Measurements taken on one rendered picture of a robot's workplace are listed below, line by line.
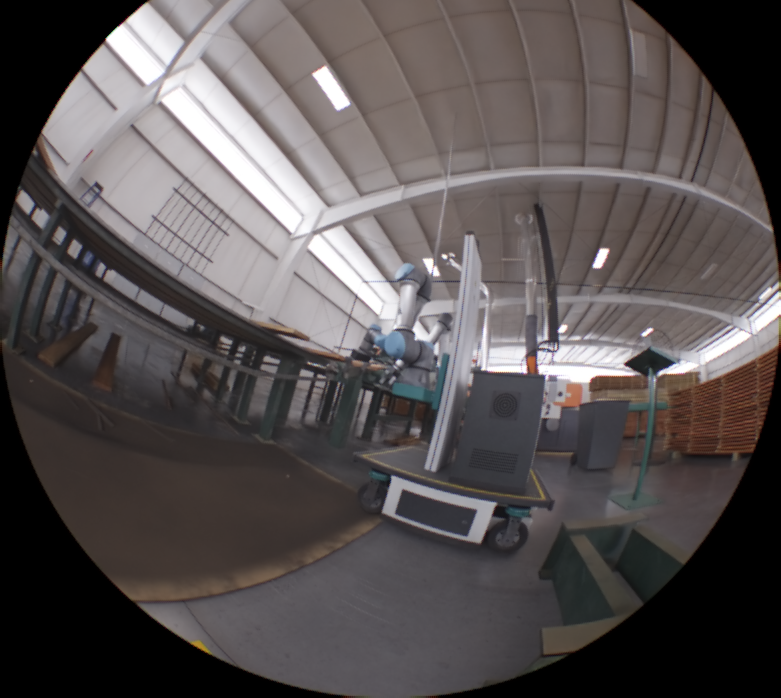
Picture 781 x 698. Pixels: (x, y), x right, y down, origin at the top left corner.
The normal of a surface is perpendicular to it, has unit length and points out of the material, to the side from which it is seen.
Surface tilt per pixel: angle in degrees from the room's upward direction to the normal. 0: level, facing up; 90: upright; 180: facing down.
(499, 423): 90
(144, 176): 89
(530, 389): 90
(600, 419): 96
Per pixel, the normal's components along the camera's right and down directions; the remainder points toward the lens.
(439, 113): -0.22, 0.89
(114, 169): 0.90, 0.06
